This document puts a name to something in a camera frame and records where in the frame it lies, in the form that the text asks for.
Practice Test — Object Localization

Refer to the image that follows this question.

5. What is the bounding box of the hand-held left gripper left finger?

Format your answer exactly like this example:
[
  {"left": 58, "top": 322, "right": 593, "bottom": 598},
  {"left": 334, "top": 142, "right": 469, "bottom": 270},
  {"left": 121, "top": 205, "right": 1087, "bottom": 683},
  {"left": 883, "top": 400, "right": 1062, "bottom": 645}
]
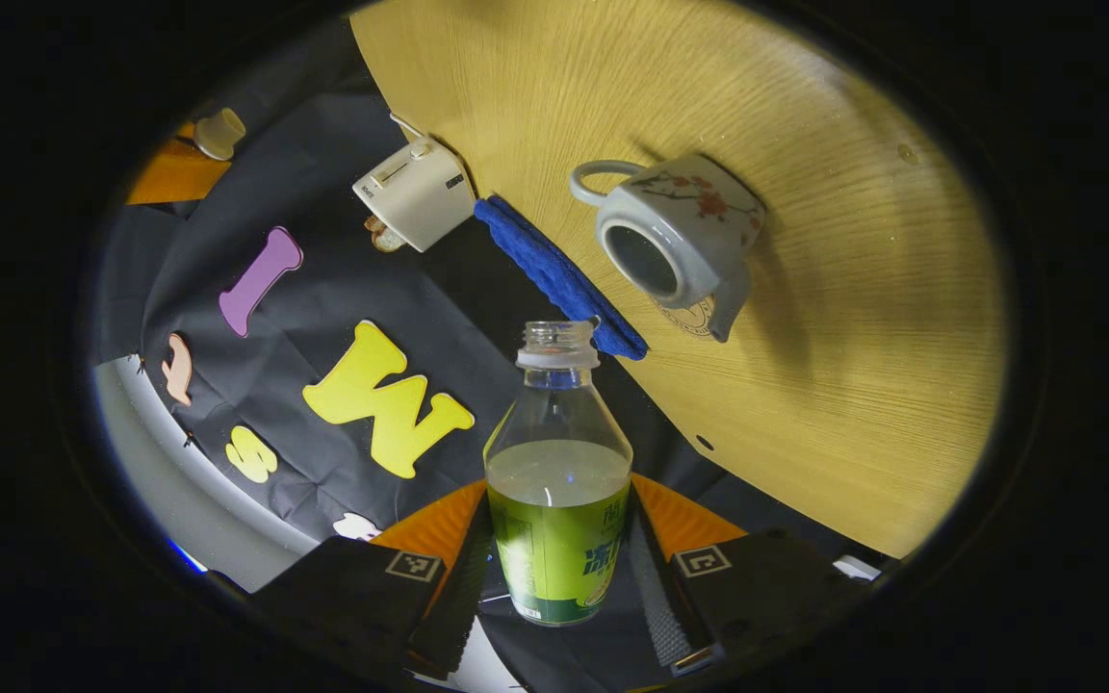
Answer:
[{"left": 245, "top": 477, "right": 495, "bottom": 681}]

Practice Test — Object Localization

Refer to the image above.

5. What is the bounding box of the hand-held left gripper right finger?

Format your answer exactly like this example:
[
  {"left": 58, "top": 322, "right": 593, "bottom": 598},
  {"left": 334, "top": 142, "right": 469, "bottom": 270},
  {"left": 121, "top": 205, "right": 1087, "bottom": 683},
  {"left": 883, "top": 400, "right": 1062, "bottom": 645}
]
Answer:
[{"left": 626, "top": 471, "right": 871, "bottom": 673}]

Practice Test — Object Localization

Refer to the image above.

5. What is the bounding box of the white teacup lid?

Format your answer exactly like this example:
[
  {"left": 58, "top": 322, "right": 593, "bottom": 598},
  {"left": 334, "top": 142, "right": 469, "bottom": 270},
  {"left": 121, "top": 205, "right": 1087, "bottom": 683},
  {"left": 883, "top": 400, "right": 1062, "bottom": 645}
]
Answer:
[{"left": 193, "top": 108, "right": 247, "bottom": 162}]

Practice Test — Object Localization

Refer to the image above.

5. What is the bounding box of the green label water bottle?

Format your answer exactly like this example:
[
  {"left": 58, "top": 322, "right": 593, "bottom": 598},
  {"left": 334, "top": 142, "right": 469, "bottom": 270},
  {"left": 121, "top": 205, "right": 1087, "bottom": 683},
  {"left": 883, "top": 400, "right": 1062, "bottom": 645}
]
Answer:
[{"left": 482, "top": 321, "right": 634, "bottom": 628}]

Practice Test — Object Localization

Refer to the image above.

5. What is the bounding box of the round brown coaster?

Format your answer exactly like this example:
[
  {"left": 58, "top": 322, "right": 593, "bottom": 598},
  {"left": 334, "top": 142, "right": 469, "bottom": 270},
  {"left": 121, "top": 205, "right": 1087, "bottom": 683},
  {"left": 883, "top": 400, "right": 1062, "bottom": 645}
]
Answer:
[{"left": 656, "top": 293, "right": 717, "bottom": 338}]

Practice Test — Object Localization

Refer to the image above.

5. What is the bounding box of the white floral teacup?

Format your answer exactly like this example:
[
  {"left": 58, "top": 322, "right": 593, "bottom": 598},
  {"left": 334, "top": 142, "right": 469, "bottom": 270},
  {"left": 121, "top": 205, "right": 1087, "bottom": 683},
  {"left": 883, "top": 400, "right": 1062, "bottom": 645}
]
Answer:
[{"left": 569, "top": 154, "right": 767, "bottom": 344}]

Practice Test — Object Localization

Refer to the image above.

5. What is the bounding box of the bread slice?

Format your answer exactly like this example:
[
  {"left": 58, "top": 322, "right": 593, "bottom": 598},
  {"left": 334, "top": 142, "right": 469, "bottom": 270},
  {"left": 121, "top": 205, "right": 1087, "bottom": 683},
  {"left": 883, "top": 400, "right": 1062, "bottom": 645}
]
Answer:
[{"left": 366, "top": 216, "right": 407, "bottom": 254}]

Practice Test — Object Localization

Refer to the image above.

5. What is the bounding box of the white toaster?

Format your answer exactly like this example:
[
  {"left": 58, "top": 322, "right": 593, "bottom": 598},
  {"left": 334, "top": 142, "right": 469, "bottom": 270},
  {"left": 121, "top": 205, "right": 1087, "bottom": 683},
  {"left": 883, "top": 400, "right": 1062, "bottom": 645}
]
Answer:
[{"left": 352, "top": 135, "right": 477, "bottom": 253}]

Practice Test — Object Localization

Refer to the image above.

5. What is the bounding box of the blue towel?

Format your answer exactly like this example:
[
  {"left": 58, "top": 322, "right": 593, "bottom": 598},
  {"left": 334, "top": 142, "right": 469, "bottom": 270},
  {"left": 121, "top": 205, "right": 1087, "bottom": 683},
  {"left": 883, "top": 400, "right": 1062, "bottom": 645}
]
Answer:
[{"left": 474, "top": 195, "right": 650, "bottom": 361}]

